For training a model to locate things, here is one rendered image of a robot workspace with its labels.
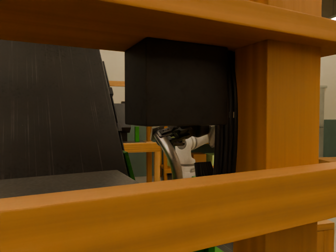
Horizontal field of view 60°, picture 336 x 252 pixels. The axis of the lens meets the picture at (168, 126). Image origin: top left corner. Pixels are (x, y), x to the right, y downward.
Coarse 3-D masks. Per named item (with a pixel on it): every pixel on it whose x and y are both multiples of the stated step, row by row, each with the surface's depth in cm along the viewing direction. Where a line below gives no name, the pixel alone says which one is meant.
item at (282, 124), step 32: (256, 0) 52; (288, 0) 52; (320, 0) 56; (256, 64) 53; (288, 64) 53; (256, 96) 53; (288, 96) 53; (256, 128) 53; (288, 128) 53; (256, 160) 53; (288, 160) 53
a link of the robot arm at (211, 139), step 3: (210, 126) 88; (213, 126) 87; (210, 129) 88; (213, 129) 87; (210, 132) 89; (213, 132) 87; (210, 135) 89; (213, 135) 88; (210, 138) 90; (213, 138) 88; (210, 141) 90; (213, 141) 89; (210, 144) 91; (213, 144) 89
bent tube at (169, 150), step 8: (152, 128) 83; (160, 128) 85; (152, 136) 86; (160, 144) 83; (168, 144) 82; (168, 152) 81; (168, 160) 81; (176, 160) 80; (176, 168) 80; (176, 176) 81
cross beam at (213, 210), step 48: (96, 192) 35; (144, 192) 36; (192, 192) 39; (240, 192) 42; (288, 192) 47; (0, 240) 29; (48, 240) 31; (96, 240) 33; (144, 240) 36; (192, 240) 39
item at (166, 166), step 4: (172, 136) 624; (160, 148) 644; (160, 152) 644; (192, 152) 662; (196, 152) 662; (200, 152) 662; (160, 156) 644; (164, 156) 602; (192, 156) 634; (196, 156) 631; (200, 156) 633; (204, 156) 636; (208, 156) 658; (212, 156) 639; (160, 160) 644; (164, 160) 602; (196, 160) 631; (200, 160) 634; (204, 160) 636; (208, 160) 658; (212, 160) 640; (160, 164) 645; (164, 164) 602; (168, 164) 632; (212, 164) 640; (160, 168) 645; (164, 168) 603; (168, 168) 606; (160, 172) 645; (164, 172) 599; (168, 172) 601; (160, 176) 646; (164, 176) 603
